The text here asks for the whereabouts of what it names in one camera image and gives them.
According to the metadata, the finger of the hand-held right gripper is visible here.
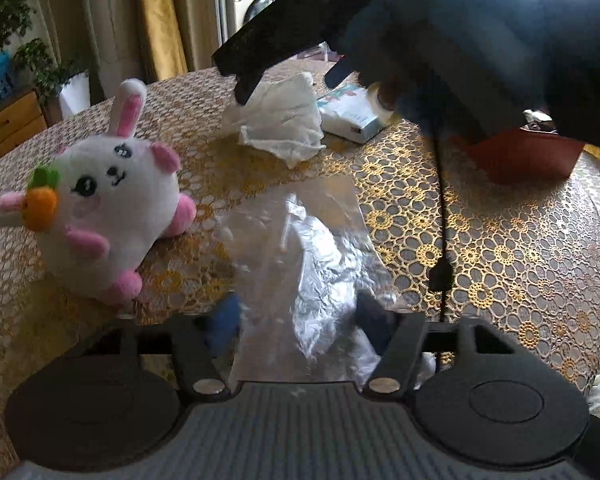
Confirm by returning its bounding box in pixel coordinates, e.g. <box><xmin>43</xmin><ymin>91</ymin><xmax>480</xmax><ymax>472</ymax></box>
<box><xmin>212</xmin><ymin>0</ymin><xmax>342</xmax><ymax>105</ymax></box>
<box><xmin>324</xmin><ymin>56</ymin><xmax>356</xmax><ymax>89</ymax></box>

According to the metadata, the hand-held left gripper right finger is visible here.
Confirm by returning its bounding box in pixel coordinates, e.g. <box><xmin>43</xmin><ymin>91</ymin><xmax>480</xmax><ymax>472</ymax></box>
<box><xmin>355</xmin><ymin>292</ymin><xmax>525</xmax><ymax>397</ymax></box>

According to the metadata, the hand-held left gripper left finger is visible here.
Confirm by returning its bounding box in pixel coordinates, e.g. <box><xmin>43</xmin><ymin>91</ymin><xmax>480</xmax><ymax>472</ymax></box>
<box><xmin>80</xmin><ymin>295</ymin><xmax>242</xmax><ymax>401</ymax></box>

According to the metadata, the white gauze cloth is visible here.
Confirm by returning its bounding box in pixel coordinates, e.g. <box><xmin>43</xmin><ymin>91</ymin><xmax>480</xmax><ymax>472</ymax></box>
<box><xmin>221</xmin><ymin>72</ymin><xmax>327</xmax><ymax>170</ymax></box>

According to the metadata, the clear plastic bag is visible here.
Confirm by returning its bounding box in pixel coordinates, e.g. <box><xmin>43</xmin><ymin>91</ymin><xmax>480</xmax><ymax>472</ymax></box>
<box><xmin>215</xmin><ymin>175</ymin><xmax>407</xmax><ymax>387</ymax></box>

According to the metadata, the red tin box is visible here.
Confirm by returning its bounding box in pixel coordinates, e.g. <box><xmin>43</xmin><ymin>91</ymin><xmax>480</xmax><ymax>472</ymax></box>
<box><xmin>462</xmin><ymin>127</ymin><xmax>587</xmax><ymax>186</ymax></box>

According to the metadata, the person's right forearm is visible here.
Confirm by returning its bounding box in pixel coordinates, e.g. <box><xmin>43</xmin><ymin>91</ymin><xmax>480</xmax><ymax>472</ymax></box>
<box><xmin>540</xmin><ymin>0</ymin><xmax>600</xmax><ymax>153</ymax></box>

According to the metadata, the white washing machine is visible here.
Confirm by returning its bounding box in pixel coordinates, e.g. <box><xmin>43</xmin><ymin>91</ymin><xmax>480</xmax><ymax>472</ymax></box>
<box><xmin>223</xmin><ymin>0</ymin><xmax>282</xmax><ymax>47</ymax></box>

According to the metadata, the white teal tissue pack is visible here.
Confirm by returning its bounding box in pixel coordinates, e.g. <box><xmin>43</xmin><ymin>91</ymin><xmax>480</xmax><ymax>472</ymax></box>
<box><xmin>316</xmin><ymin>85</ymin><xmax>404</xmax><ymax>144</ymax></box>

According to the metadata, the yellow curtain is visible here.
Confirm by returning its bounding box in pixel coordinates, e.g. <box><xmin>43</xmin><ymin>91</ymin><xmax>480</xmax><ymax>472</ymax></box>
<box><xmin>139</xmin><ymin>0</ymin><xmax>189</xmax><ymax>82</ymax></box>

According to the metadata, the white bunny plush toy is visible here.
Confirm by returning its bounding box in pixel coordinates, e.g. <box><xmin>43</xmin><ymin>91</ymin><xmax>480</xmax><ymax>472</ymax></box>
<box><xmin>0</xmin><ymin>78</ymin><xmax>198</xmax><ymax>307</ymax></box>

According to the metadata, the white planter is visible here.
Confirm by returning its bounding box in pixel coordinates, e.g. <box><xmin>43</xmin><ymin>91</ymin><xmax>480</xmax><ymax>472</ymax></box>
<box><xmin>60</xmin><ymin>72</ymin><xmax>92</xmax><ymax>119</ymax></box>

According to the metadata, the green potted plant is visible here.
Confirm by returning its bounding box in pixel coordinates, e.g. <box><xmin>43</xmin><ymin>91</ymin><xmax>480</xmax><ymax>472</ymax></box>
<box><xmin>0</xmin><ymin>0</ymin><xmax>89</xmax><ymax>102</ymax></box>

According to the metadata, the wooden drawer cabinet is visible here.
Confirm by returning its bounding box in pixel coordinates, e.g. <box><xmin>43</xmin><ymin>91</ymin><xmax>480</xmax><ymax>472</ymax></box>
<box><xmin>0</xmin><ymin>89</ymin><xmax>49</xmax><ymax>171</ymax></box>

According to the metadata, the black cable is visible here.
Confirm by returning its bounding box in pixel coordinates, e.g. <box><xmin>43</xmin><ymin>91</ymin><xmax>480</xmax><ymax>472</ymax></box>
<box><xmin>427</xmin><ymin>110</ymin><xmax>457</xmax><ymax>322</ymax></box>

